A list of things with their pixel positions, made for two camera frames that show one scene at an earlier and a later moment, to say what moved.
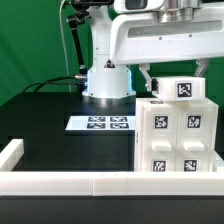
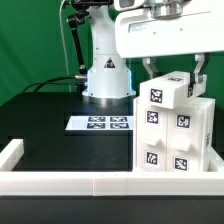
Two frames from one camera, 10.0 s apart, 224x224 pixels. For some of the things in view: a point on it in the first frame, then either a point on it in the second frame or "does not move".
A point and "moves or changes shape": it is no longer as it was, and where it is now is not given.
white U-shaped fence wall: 103,183 does not move
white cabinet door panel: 195,139 moves or changes shape
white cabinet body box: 175,136 does not move
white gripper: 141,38 does not move
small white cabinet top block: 180,88 moves or changes shape
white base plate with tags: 101,123 does not move
